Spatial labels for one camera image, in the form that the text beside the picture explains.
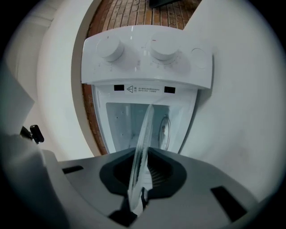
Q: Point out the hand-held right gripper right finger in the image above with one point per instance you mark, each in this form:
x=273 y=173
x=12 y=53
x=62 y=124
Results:
x=194 y=201

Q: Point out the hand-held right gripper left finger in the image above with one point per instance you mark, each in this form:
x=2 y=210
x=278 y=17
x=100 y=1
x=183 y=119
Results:
x=89 y=185

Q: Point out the clear glass plate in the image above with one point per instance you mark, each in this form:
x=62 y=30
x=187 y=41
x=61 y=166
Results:
x=143 y=138

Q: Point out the white table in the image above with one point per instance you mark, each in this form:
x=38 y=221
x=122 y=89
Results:
x=234 y=100

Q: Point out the white microwave oven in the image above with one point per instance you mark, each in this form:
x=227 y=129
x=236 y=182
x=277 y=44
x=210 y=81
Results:
x=138 y=73

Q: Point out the white microwave knob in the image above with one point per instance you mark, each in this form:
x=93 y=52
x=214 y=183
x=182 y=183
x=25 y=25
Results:
x=110 y=48
x=164 y=47

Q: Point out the white round microwave button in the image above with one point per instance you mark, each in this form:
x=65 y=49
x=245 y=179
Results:
x=199 y=58

